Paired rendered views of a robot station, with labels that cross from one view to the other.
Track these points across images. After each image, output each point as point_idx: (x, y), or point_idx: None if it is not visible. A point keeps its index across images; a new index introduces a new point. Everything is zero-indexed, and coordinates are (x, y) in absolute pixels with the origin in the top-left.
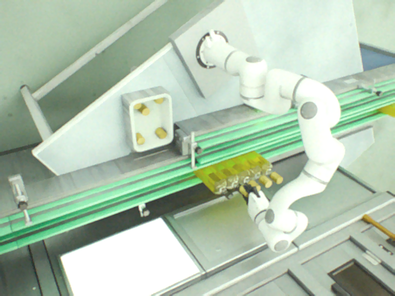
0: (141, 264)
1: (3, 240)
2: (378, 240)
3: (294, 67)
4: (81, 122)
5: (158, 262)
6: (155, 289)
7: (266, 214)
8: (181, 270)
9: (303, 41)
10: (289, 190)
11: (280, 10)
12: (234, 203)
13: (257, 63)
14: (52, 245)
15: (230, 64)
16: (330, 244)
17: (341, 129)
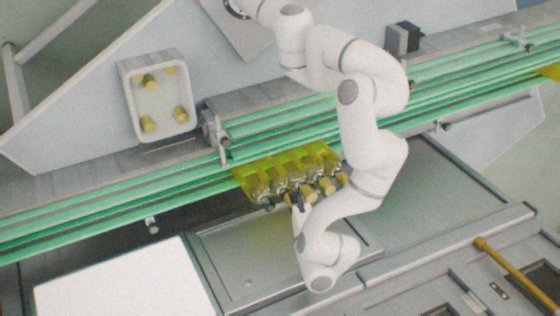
0: (139, 301)
1: None
2: (492, 276)
3: (394, 9)
4: (60, 102)
5: (163, 300)
6: None
7: (297, 239)
8: (191, 311)
9: None
10: (326, 207)
11: None
12: (287, 216)
13: (294, 16)
14: (28, 270)
15: (262, 17)
16: (414, 280)
17: (469, 104)
